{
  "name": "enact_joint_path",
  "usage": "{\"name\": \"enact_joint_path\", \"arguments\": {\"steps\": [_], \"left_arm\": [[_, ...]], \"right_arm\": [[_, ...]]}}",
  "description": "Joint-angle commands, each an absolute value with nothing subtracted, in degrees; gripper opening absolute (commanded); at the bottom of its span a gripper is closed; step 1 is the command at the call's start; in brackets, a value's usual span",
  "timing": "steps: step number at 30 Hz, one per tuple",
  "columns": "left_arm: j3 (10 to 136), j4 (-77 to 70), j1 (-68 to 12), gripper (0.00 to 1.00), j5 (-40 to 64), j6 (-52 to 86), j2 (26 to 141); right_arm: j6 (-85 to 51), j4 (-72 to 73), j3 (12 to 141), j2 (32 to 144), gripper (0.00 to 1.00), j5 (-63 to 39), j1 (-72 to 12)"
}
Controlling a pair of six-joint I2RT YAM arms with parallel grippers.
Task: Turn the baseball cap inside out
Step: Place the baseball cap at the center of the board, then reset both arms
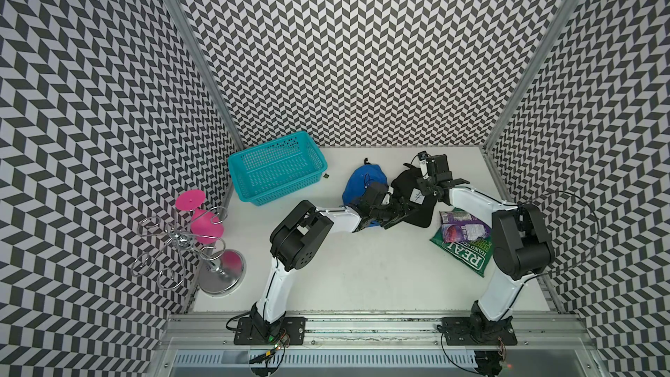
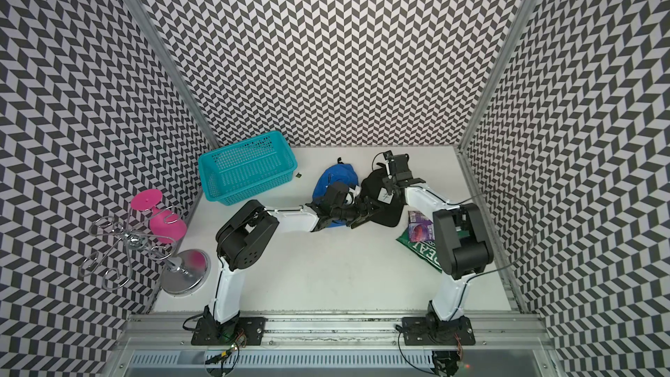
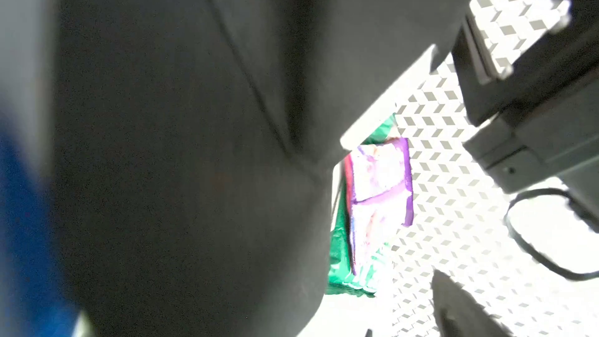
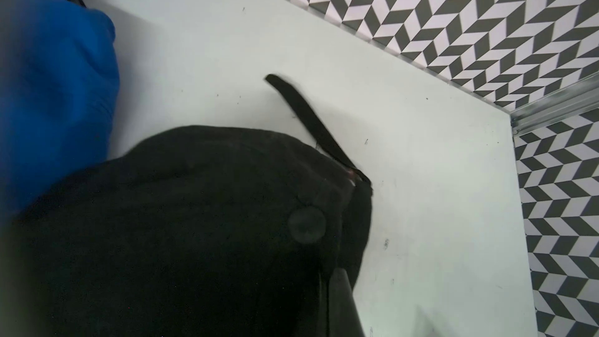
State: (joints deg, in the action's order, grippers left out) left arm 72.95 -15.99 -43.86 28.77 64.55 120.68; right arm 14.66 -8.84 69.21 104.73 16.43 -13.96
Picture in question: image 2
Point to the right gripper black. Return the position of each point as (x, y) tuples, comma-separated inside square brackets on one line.
[(388, 185)]

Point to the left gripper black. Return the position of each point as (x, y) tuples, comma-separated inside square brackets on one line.
[(361, 213)]

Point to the blue baseball cap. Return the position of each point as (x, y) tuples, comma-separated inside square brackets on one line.
[(336, 188)]

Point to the black baseball cap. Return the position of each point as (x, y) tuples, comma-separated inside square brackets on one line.
[(388, 207)]

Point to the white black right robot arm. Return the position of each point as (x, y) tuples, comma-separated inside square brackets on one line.
[(461, 240)]

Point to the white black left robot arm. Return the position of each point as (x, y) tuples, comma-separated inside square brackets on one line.
[(243, 239)]

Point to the purple snack packet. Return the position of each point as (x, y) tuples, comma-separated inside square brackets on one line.
[(420, 227)]

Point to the green snack bag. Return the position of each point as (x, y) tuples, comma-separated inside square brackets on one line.
[(425, 250)]

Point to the teal plastic basket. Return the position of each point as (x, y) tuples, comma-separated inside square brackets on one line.
[(237, 172)]

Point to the pink goblet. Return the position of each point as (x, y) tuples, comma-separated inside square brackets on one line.
[(164, 220)]

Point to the silver wire rack stand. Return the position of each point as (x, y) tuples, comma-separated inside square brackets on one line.
[(184, 272)]

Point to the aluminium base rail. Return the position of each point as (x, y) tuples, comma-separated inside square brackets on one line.
[(337, 343)]

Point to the aluminium corner post right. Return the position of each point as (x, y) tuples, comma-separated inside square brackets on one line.
[(518, 26)]

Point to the aluminium corner post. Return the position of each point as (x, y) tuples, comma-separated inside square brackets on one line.
[(148, 29), (518, 26)]

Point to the aluminium corner post left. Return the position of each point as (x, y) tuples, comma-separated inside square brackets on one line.
[(148, 29)]

